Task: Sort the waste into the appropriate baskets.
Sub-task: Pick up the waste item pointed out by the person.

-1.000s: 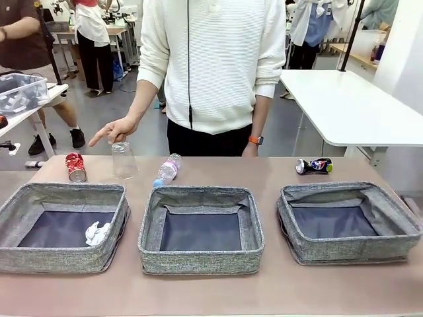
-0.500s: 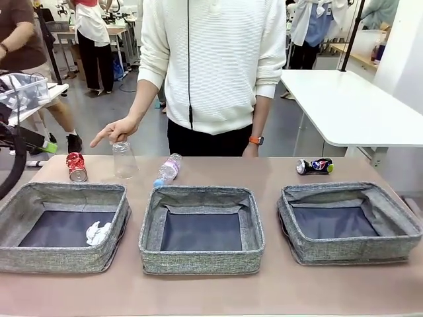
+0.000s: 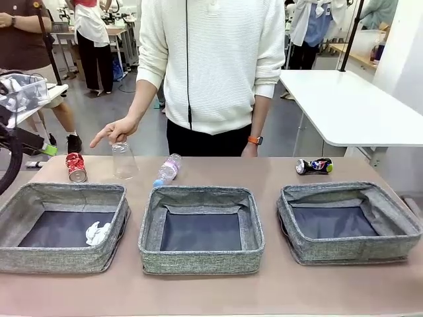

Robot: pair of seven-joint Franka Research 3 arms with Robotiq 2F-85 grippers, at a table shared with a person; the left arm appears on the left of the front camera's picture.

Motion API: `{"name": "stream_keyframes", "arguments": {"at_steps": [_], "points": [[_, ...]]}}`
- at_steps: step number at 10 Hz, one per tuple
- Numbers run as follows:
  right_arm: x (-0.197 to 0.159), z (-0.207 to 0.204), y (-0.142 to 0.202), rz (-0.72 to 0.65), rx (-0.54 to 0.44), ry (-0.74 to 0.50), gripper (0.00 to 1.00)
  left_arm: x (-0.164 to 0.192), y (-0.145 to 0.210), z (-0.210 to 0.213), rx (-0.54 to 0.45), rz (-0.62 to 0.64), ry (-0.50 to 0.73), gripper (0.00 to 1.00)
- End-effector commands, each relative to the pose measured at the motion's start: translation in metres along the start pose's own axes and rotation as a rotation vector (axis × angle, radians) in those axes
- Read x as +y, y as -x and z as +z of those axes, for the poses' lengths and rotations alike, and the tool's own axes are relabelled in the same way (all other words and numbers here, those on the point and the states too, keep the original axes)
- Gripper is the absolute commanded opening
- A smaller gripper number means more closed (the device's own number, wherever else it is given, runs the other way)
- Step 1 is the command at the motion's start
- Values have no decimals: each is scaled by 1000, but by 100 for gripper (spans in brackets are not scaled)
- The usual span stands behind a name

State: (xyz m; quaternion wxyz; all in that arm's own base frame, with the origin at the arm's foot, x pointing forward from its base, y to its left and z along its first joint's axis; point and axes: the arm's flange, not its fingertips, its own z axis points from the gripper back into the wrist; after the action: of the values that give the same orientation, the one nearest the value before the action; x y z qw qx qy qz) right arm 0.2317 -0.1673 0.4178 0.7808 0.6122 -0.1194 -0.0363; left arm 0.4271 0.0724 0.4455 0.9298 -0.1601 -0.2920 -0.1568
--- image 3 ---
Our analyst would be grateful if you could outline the grey fabric basket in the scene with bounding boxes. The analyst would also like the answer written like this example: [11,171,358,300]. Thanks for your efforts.
[137,185,265,275]
[0,182,132,275]
[276,180,423,266]

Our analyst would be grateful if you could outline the clear plastic cup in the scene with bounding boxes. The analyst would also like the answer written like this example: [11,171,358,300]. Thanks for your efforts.
[111,141,139,180]

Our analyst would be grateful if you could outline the crushed dark blue can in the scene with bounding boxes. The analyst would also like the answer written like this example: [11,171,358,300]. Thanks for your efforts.
[295,157,334,176]

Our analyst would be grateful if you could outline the wooden top desk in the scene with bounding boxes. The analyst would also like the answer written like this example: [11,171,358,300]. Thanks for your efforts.
[330,42,379,70]

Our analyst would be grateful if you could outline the person's right forearm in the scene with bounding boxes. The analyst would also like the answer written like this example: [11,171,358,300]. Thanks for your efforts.
[124,79,160,123]

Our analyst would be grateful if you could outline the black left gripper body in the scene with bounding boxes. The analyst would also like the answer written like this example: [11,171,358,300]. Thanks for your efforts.
[0,123,46,156]

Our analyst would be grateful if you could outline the white paper ball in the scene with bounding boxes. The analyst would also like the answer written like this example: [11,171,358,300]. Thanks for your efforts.
[85,221,112,247]

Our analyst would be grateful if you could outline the person's left hand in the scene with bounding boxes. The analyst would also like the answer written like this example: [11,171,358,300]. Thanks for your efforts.
[241,141,259,158]

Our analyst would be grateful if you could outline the clear plastic storage bin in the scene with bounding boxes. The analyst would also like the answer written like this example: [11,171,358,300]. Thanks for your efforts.
[0,73,50,115]

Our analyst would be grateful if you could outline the crushed red can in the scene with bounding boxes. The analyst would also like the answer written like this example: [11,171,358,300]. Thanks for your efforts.
[65,152,89,183]

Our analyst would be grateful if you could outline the translucent storage box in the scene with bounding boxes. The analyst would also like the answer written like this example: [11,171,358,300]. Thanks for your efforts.
[348,28,388,62]

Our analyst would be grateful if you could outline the thin black cord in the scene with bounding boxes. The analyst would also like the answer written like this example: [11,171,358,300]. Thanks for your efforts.
[184,0,194,130]

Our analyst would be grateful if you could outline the black stand pole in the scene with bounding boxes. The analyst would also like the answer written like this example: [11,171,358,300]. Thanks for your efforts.
[339,0,365,73]
[34,0,63,86]

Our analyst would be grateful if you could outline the person in teal top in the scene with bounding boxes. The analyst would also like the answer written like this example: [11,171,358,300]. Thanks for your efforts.
[358,0,399,31]

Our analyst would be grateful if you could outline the large white table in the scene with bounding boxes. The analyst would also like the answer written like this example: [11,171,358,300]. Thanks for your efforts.
[279,69,423,166]

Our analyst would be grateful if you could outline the person's left forearm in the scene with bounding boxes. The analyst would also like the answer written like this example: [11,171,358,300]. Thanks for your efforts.
[249,94,275,139]

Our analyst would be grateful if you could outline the person in white sweater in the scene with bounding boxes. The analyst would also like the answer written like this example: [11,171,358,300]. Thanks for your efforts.
[135,0,286,158]

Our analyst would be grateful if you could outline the person white shirt black trousers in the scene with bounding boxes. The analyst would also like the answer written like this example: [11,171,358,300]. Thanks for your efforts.
[65,0,115,96]

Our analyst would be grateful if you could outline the person's right hand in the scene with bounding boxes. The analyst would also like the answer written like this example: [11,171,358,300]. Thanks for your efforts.
[89,117,139,149]

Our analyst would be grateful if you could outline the person blue shirt white jacket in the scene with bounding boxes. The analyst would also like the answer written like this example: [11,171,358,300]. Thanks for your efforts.
[286,0,348,71]

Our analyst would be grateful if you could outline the blue bag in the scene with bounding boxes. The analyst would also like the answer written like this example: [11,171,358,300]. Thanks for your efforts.
[111,58,126,83]

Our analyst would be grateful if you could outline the person in brown shirt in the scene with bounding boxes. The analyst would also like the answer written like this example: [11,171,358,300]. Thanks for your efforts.
[0,0,83,155]

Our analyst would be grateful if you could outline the clear plastic bottle blue cap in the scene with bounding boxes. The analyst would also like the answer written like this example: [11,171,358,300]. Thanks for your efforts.
[152,153,182,188]

